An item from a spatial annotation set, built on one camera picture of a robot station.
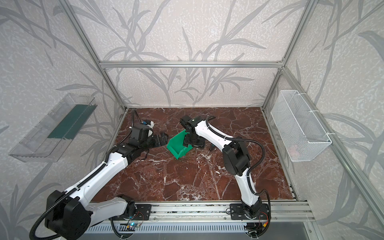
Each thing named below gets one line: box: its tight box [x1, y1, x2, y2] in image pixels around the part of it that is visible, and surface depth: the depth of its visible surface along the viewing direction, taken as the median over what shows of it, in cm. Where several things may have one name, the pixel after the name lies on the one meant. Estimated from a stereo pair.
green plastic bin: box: [166, 129, 193, 160], surface depth 95 cm
